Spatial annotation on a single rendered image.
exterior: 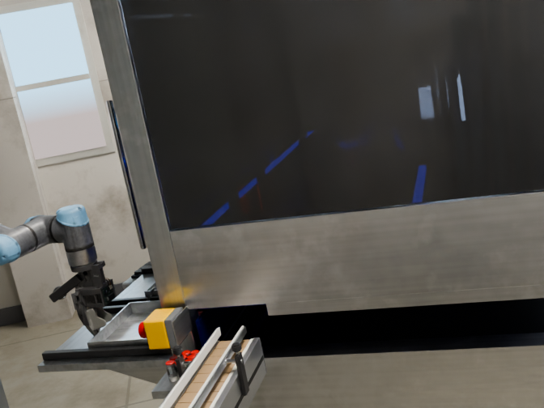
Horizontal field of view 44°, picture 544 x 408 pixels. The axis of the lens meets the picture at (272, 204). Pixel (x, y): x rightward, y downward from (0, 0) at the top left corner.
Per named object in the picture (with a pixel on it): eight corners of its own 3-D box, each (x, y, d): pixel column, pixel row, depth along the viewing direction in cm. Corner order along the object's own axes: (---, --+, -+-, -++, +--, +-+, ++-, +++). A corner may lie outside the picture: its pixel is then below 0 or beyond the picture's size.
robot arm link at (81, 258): (60, 253, 175) (76, 243, 182) (64, 269, 176) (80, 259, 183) (85, 251, 173) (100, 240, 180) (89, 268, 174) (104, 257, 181)
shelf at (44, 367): (276, 263, 230) (274, 258, 229) (207, 365, 165) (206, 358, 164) (148, 274, 243) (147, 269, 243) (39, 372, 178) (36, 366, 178)
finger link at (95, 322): (108, 341, 179) (99, 309, 177) (87, 342, 181) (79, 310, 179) (112, 336, 182) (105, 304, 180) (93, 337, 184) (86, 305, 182)
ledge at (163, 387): (227, 367, 161) (226, 360, 161) (210, 397, 149) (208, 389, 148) (174, 370, 165) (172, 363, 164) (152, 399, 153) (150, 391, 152)
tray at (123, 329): (239, 305, 194) (236, 294, 193) (210, 347, 169) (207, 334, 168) (131, 313, 203) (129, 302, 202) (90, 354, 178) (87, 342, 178)
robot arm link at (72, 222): (66, 203, 180) (91, 202, 176) (76, 242, 183) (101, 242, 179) (45, 212, 173) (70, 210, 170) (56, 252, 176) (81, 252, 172)
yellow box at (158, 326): (189, 334, 159) (182, 306, 158) (177, 349, 153) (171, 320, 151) (159, 336, 162) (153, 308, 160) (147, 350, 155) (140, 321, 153)
